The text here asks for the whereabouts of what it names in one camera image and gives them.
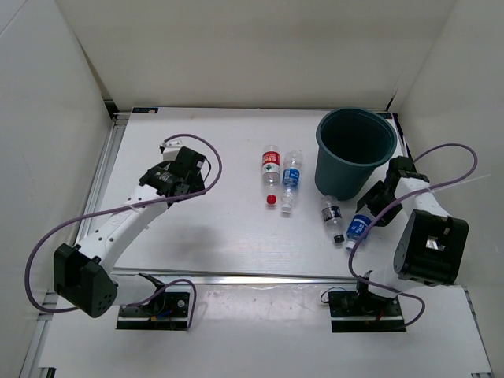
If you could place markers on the red label plastic bottle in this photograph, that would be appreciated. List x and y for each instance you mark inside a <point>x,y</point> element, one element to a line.
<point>270,174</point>

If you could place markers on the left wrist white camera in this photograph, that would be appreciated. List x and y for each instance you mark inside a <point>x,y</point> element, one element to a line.
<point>170,149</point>

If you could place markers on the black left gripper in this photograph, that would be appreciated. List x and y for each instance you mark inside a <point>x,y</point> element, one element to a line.
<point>197,184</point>

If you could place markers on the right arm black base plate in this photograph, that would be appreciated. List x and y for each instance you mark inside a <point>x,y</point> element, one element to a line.
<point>354,313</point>

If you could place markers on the dark label plastic bottle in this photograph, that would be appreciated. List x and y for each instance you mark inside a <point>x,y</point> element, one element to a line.
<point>333,219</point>

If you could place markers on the blue label crushed bottle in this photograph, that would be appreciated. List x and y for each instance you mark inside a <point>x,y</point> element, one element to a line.
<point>292,165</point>

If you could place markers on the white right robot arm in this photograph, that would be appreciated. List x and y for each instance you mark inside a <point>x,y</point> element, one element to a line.
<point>430,249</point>

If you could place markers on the blue sticker label left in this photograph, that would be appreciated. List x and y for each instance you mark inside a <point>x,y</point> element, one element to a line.
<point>145,110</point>

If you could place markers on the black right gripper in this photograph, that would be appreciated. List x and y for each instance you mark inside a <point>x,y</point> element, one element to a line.
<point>371,194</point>

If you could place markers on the dark green plastic bin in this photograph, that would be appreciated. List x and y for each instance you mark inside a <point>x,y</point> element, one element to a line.
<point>352,143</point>

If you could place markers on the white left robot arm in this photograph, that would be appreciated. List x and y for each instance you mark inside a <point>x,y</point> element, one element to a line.
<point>82,273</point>

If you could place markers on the aluminium table frame rail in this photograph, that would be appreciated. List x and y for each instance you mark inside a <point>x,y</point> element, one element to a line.
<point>30,367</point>

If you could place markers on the blue label white cap bottle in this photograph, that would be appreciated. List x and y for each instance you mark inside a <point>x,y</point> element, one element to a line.
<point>359,223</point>

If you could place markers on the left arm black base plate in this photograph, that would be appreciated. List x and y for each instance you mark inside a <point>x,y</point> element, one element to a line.
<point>167,312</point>

